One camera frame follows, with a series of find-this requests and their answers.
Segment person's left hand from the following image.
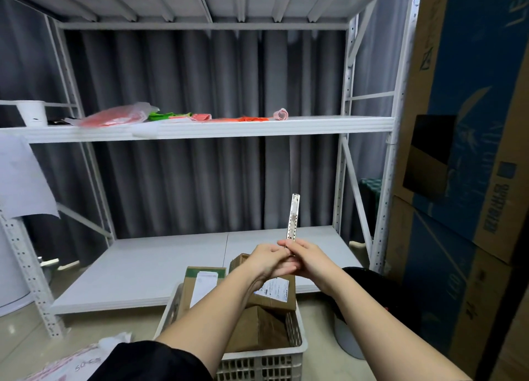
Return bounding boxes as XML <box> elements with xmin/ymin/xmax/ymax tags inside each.
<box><xmin>244</xmin><ymin>243</ymin><xmax>300</xmax><ymax>291</ymax></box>

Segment person's right hand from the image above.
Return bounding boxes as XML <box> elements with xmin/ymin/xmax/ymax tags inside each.
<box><xmin>277</xmin><ymin>238</ymin><xmax>346</xmax><ymax>297</ymax></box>

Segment taped cardboard box white label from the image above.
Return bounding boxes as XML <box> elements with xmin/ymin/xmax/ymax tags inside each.
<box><xmin>228</xmin><ymin>252</ymin><xmax>298</xmax><ymax>315</ymax></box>

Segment plain brown cardboard box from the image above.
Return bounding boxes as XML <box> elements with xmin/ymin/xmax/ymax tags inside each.
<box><xmin>225</xmin><ymin>305</ymin><xmax>292</xmax><ymax>354</ymax></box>

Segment tall cardboard box green-edged label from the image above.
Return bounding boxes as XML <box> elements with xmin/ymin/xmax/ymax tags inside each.
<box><xmin>177</xmin><ymin>266</ymin><xmax>227</xmax><ymax>319</ymax></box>

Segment white woven sack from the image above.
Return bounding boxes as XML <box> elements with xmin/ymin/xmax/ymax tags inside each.
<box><xmin>24</xmin><ymin>331</ymin><xmax>133</xmax><ymax>381</ymax></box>

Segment person's left forearm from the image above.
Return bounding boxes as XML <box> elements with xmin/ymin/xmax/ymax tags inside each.
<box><xmin>155</xmin><ymin>269</ymin><xmax>261</xmax><ymax>377</ymax></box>

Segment person's right forearm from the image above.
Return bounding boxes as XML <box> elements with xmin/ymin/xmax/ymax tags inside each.
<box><xmin>330</xmin><ymin>275</ymin><xmax>472</xmax><ymax>381</ymax></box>

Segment person's black left sleeve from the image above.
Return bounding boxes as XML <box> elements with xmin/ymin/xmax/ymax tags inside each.
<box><xmin>89</xmin><ymin>340</ymin><xmax>214</xmax><ymax>381</ymax></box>

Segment clear plastic bag red contents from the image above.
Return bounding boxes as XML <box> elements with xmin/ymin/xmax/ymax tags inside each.
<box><xmin>64</xmin><ymin>102</ymin><xmax>160</xmax><ymax>129</ymax></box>

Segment cardboard box black number print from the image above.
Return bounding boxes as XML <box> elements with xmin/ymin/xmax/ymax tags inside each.
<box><xmin>489</xmin><ymin>285</ymin><xmax>529</xmax><ymax>381</ymax></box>

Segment green mesh bundle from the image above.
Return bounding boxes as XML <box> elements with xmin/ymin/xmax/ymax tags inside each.
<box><xmin>358</xmin><ymin>178</ymin><xmax>383</xmax><ymax>239</ymax></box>

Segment white plastic slotted basket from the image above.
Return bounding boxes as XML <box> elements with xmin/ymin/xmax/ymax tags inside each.
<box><xmin>153</xmin><ymin>281</ymin><xmax>309</xmax><ymax>381</ymax></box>

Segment grey curtain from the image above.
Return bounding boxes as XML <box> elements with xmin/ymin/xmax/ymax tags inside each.
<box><xmin>0</xmin><ymin>0</ymin><xmax>414</xmax><ymax>270</ymax></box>

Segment white metal shelf rack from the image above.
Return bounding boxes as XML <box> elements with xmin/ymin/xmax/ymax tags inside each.
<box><xmin>0</xmin><ymin>0</ymin><xmax>427</xmax><ymax>340</ymax></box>

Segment white tape strip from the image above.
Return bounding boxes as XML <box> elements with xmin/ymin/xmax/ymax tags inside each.
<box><xmin>131</xmin><ymin>122</ymin><xmax>164</xmax><ymax>140</ymax></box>

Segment green item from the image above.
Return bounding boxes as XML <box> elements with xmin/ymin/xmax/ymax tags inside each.
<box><xmin>148</xmin><ymin>111</ymin><xmax>193</xmax><ymax>122</ymax></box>

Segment white cylindrical appliance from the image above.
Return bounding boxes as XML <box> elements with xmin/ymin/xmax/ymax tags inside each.
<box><xmin>0</xmin><ymin>223</ymin><xmax>34</xmax><ymax>318</ymax></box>

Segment white paper sheet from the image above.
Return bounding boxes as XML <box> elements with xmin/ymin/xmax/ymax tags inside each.
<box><xmin>0</xmin><ymin>136</ymin><xmax>61</xmax><ymax>220</ymax></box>

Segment white paper cup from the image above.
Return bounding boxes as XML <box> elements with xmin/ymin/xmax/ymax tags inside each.
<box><xmin>16</xmin><ymin>100</ymin><xmax>48</xmax><ymax>128</ymax></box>

